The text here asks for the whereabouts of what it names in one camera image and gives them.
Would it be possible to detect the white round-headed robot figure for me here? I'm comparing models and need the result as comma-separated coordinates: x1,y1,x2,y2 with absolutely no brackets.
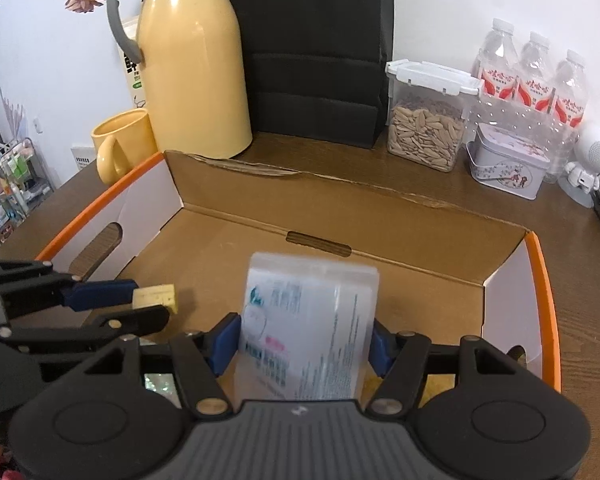
559,124,600,209

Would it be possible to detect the white plastic packet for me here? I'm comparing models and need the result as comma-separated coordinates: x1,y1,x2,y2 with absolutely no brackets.
237,252,381,402

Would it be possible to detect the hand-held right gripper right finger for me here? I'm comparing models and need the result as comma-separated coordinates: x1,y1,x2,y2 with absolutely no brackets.
365,317,536,418

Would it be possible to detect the white milk carton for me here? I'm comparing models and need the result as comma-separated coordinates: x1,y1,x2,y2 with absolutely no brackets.
117,17,148,109

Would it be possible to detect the small yellow block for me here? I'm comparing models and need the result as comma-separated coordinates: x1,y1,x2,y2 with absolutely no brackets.
132,284,178,314

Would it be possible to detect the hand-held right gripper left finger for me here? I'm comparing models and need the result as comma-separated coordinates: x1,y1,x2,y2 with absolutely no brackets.
82,312,243,418

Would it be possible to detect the clear container of seeds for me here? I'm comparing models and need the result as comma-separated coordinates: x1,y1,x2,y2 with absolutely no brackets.
385,60,481,173

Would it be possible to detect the black paper bag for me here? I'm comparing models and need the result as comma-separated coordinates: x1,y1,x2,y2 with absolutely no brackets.
215,0,396,150

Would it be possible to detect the red cardboard box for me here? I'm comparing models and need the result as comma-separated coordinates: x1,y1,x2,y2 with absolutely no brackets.
35,149,563,397

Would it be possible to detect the yellow mug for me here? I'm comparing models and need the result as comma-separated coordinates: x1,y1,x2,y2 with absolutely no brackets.
91,108,160,186

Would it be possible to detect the wire rack with small items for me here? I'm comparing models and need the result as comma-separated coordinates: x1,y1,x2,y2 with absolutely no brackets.
0,137,54,246

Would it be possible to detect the white wall socket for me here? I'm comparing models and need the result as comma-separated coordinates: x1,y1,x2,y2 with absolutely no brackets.
71,146,97,170

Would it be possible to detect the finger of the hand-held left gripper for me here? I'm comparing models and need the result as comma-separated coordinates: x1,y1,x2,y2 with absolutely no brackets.
0,259,135,322
0,304,172,357

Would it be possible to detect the yellow thermos jug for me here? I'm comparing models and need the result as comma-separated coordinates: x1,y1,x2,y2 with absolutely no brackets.
107,0,254,160

